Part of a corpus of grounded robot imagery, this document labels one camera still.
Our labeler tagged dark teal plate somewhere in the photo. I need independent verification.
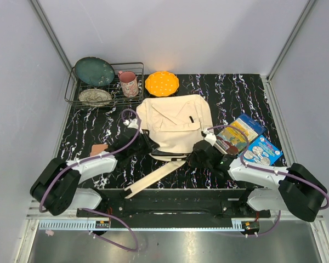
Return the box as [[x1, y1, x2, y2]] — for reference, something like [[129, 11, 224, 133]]
[[75, 57, 115, 87]]

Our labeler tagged light blue coin book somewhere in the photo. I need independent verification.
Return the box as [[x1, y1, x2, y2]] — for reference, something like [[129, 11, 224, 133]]
[[243, 135, 283, 166]]

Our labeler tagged grey wire dish rack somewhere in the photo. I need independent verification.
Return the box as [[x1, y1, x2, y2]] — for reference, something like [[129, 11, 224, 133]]
[[65, 62, 145, 108]]

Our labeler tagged aluminium front rail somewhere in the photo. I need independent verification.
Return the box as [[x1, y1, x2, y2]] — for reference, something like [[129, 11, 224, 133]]
[[26, 197, 325, 220]]

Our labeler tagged salmon leather wallet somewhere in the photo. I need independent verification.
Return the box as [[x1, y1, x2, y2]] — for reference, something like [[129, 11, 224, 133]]
[[89, 144, 109, 157]]

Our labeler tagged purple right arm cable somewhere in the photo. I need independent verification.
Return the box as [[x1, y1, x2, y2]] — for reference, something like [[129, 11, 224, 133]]
[[206, 125, 329, 237]]

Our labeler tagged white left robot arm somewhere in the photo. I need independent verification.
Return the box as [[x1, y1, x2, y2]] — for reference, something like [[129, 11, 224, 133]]
[[30, 128, 160, 216]]

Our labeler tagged yellow polka dot plate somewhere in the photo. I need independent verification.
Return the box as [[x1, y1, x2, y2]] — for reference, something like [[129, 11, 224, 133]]
[[145, 71, 179, 97]]

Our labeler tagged yellow blue picture book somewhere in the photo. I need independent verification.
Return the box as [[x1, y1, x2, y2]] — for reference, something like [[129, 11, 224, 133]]
[[214, 113, 265, 156]]

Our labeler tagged pink ghost pattern mug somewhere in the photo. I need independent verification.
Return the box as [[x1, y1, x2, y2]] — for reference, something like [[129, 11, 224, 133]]
[[118, 71, 139, 98]]

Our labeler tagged speckled beige plate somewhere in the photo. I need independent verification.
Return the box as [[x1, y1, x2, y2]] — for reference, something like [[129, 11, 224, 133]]
[[78, 89, 112, 107]]

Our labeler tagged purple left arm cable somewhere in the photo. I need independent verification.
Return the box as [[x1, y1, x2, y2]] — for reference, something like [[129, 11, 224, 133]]
[[38, 108, 143, 251]]

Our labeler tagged cream canvas backpack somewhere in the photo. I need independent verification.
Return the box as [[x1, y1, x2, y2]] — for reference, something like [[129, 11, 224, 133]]
[[123, 94, 213, 199]]

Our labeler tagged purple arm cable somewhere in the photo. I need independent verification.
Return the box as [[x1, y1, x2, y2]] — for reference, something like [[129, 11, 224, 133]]
[[206, 125, 329, 237], [38, 108, 143, 251]]

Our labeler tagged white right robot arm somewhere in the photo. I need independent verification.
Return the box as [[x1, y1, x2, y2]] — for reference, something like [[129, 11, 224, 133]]
[[188, 140, 329, 222]]

